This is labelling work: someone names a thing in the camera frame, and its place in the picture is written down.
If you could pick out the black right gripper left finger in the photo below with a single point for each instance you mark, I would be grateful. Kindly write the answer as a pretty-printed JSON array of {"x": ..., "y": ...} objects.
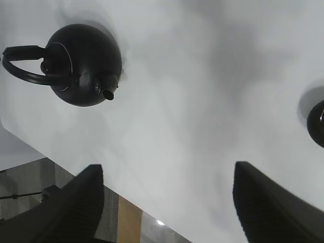
[{"x": 71, "y": 214}]

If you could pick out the small black teacup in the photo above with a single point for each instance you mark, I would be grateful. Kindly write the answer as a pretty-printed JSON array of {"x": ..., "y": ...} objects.
[{"x": 315, "y": 124}]

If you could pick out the black round teapot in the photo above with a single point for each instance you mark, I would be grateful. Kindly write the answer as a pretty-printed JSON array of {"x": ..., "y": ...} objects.
[{"x": 81, "y": 63}]

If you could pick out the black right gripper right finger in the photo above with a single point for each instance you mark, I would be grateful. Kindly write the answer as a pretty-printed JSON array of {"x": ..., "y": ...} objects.
[{"x": 269, "y": 213}]

